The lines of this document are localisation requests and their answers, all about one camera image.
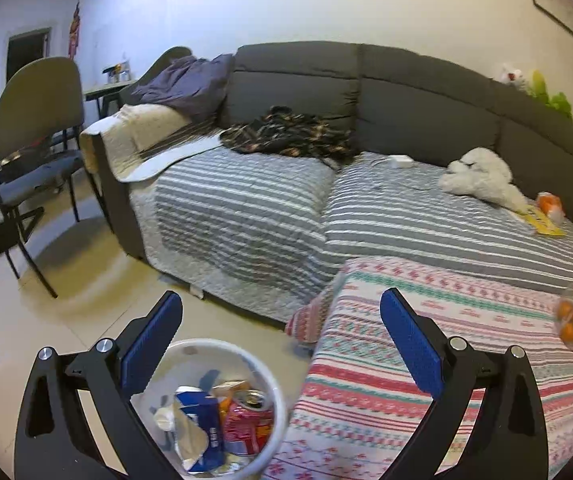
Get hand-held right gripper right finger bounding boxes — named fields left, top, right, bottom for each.
left=379, top=288, right=550, bottom=480

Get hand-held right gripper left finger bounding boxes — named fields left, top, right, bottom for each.
left=14, top=290, right=188, bottom=480

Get white trash bin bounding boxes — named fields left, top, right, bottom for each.
left=130, top=338, right=288, bottom=480

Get blue carton box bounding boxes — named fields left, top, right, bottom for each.
left=173, top=386, right=228, bottom=476

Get red crushed can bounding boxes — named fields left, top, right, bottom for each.
left=222, top=388, right=275, bottom=456

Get patterned tablecloth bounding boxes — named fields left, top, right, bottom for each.
left=265, top=255, right=573, bottom=480

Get grey striped sofa cover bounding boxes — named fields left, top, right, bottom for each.
left=128, top=152, right=573, bottom=327

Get yellow book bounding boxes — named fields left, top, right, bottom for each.
left=516, top=204, right=566, bottom=237

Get white plush dog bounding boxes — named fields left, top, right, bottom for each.
left=439, top=147, right=533, bottom=213

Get orange white snack bag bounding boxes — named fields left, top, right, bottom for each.
left=536, top=191, right=565, bottom=224

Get cream quilted blanket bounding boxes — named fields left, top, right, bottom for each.
left=80, top=103, right=228, bottom=184

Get dark plaid shirt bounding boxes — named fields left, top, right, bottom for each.
left=218, top=106, right=360, bottom=169

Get grey sofa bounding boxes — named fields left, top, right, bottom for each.
left=86, top=41, right=573, bottom=327

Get small side table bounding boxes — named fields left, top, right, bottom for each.
left=83, top=80, right=138, bottom=122

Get purple grey jacket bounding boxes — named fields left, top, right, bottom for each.
left=128, top=53, right=235, bottom=124

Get grey chair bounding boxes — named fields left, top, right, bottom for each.
left=0, top=56, right=88, bottom=299

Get small glass jars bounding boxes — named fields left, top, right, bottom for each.
left=102, top=59, right=132, bottom=85

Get green plush toy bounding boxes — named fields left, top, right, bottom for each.
left=541, top=90, right=573, bottom=121

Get yellow green plush corn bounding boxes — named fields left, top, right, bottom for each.
left=526, top=69, right=550, bottom=99

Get dark door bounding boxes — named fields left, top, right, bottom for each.
left=7, top=27, right=52, bottom=87

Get red wall ornament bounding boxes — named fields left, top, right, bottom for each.
left=67, top=0, right=82, bottom=59

